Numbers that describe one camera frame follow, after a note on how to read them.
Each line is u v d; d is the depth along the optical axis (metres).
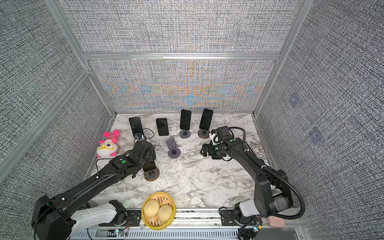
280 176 0.42
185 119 0.97
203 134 1.06
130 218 0.73
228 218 0.73
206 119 0.99
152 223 0.70
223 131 0.69
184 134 1.07
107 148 0.92
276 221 0.70
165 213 0.70
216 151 0.74
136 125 0.96
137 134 0.95
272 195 0.43
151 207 0.70
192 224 0.73
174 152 0.98
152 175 0.88
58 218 0.38
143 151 0.60
